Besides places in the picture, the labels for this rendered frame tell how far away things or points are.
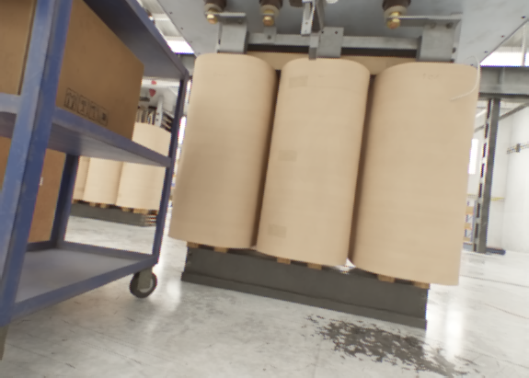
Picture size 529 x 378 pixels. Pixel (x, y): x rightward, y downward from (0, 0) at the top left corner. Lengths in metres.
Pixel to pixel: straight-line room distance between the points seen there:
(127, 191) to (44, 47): 2.83
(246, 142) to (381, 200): 0.63
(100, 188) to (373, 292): 3.06
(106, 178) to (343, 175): 2.93
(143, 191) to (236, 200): 2.26
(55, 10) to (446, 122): 1.25
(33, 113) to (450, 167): 1.29
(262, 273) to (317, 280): 0.25
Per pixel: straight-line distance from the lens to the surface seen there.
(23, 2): 0.82
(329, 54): 1.44
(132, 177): 3.46
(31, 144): 0.68
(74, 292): 0.86
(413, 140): 1.31
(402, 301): 1.44
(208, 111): 1.37
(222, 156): 1.30
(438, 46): 1.52
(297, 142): 1.25
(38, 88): 0.70
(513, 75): 11.43
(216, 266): 1.44
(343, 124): 1.28
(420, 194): 1.28
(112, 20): 1.06
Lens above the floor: 0.40
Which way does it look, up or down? 4 degrees up
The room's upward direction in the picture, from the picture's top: 8 degrees clockwise
